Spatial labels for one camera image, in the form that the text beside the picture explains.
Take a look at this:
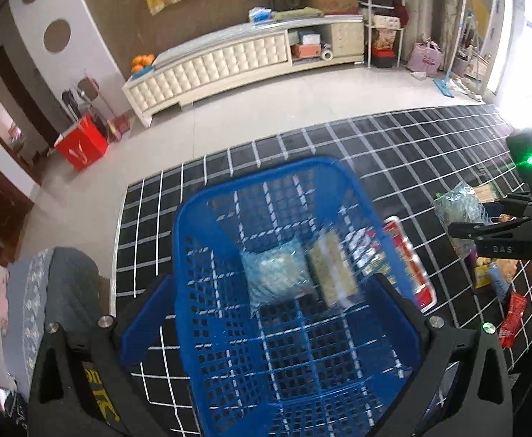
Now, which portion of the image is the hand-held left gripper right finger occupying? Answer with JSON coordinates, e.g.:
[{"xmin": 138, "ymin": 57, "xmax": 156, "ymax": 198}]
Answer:
[{"xmin": 367, "ymin": 274, "xmax": 513, "ymax": 437}]

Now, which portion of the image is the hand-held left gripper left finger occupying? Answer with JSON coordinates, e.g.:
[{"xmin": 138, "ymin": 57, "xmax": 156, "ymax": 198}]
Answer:
[{"xmin": 28, "ymin": 277, "xmax": 176, "ymax": 437}]

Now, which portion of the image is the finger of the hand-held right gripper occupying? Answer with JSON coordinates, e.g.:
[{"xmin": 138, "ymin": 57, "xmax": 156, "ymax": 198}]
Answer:
[
  {"xmin": 495, "ymin": 192, "xmax": 532, "ymax": 216},
  {"xmin": 447, "ymin": 217, "xmax": 532, "ymax": 243}
]

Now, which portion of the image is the clear greenish snack packet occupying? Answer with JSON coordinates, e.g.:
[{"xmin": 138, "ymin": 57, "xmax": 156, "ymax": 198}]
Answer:
[{"xmin": 432, "ymin": 181, "xmax": 492, "ymax": 260}]

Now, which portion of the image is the red sausage packet yellow label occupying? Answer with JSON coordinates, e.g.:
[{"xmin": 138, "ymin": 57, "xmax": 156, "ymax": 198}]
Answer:
[{"xmin": 345, "ymin": 217, "xmax": 438, "ymax": 314}]

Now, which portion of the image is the round bread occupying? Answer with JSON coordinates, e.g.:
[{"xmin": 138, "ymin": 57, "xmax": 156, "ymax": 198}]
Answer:
[{"xmin": 488, "ymin": 257, "xmax": 520, "ymax": 304}]

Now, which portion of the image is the clear beige cracker packet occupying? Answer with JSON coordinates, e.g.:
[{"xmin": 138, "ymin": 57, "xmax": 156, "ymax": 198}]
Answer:
[{"xmin": 305, "ymin": 230, "xmax": 360, "ymax": 308}]

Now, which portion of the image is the blue plastic mesh basket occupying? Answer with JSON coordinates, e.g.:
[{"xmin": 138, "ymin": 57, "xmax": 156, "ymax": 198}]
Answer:
[{"xmin": 172, "ymin": 155, "xmax": 424, "ymax": 437}]

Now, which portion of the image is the clear light blue snack packet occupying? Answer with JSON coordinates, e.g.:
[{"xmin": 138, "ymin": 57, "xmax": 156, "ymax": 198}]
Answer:
[{"xmin": 240, "ymin": 237, "xmax": 314, "ymax": 317}]

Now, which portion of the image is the brown snack packet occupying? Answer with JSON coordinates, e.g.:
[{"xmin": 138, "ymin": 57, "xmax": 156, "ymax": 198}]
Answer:
[{"xmin": 472, "ymin": 184, "xmax": 500, "ymax": 204}]

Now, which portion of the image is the small red snack packet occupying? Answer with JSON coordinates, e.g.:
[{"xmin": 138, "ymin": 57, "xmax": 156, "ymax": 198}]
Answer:
[{"xmin": 499, "ymin": 291, "xmax": 527, "ymax": 349}]

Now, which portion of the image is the blue floor mop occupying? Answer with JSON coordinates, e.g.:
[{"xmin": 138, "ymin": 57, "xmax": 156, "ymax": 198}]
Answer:
[{"xmin": 433, "ymin": 0, "xmax": 472, "ymax": 99}]

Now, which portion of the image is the pink handbag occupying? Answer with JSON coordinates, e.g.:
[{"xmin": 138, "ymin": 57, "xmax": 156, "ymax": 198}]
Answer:
[{"xmin": 406, "ymin": 40, "xmax": 444, "ymax": 78}]

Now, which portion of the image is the beige patterned curtain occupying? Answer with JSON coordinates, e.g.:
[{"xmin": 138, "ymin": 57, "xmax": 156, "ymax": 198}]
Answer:
[{"xmin": 439, "ymin": 0, "xmax": 474, "ymax": 70}]

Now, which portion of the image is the red paper gift bag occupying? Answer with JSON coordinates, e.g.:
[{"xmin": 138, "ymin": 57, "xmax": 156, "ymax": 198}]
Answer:
[{"xmin": 54, "ymin": 115, "xmax": 110, "ymax": 172}]

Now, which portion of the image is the small pink stool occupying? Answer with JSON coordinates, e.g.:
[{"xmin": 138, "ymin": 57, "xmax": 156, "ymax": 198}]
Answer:
[{"xmin": 108, "ymin": 116, "xmax": 131, "ymax": 143}]

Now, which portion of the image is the white metal shelf rack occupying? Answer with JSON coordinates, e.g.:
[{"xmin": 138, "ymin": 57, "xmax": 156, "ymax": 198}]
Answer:
[{"xmin": 345, "ymin": 0, "xmax": 406, "ymax": 70}]

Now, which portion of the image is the black round-back chair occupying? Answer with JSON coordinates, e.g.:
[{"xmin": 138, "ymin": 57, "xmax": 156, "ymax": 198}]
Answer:
[{"xmin": 61, "ymin": 70, "xmax": 113, "ymax": 122}]

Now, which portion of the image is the cardboard box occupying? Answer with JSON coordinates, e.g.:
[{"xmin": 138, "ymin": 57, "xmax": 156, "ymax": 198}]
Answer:
[{"xmin": 299, "ymin": 0, "xmax": 360, "ymax": 16}]

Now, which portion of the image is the pile of oranges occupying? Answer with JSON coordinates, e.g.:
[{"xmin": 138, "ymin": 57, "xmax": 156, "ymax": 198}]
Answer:
[{"xmin": 131, "ymin": 55, "xmax": 156, "ymax": 74}]

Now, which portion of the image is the white tufted TV cabinet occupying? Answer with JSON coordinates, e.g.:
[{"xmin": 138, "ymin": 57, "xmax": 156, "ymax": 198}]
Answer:
[{"xmin": 122, "ymin": 15, "xmax": 367, "ymax": 128}]

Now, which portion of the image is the green folded cloth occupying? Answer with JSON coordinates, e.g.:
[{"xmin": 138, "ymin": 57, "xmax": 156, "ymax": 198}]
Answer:
[{"xmin": 273, "ymin": 6, "xmax": 325, "ymax": 22}]

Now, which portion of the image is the blue tissue pack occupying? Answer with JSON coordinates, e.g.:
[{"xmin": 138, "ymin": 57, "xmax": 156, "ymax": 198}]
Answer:
[{"xmin": 248, "ymin": 6, "xmax": 277, "ymax": 24}]

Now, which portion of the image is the dark wooden door frame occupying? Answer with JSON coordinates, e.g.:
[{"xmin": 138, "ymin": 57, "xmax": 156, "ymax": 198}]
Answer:
[{"xmin": 0, "ymin": 46, "xmax": 74, "ymax": 265}]

